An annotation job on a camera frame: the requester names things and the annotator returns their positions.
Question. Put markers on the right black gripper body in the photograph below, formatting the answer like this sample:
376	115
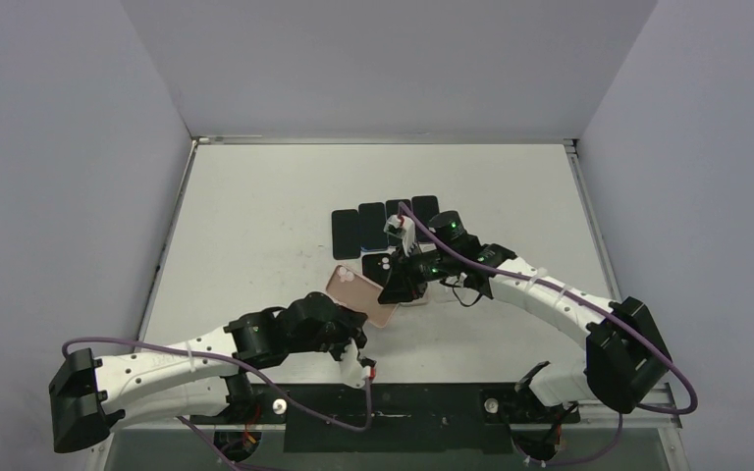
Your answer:
406	281

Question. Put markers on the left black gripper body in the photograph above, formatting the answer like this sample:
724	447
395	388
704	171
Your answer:
337	334

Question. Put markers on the beige phone case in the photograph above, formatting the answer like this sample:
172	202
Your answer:
421	300

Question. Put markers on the black phone case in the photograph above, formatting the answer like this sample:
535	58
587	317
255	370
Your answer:
376	267

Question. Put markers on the pink phone case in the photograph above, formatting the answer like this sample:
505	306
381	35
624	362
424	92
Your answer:
356	292

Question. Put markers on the phone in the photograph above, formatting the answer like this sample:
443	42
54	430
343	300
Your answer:
345	234
371	222
425	207

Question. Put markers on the black smartphone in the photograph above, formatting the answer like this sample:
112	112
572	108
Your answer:
393	209

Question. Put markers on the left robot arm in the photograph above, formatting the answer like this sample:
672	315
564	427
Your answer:
93	396

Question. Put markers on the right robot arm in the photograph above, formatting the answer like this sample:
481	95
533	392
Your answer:
624	354

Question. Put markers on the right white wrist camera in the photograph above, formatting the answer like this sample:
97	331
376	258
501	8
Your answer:
401	235

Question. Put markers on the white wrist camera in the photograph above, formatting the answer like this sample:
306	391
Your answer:
355	369
401	235

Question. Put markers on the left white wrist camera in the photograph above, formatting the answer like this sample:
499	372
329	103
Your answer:
355	369

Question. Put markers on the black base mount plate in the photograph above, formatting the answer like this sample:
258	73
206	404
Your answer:
490	417

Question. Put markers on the aluminium table frame rail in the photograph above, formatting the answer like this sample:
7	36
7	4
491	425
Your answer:
568	144

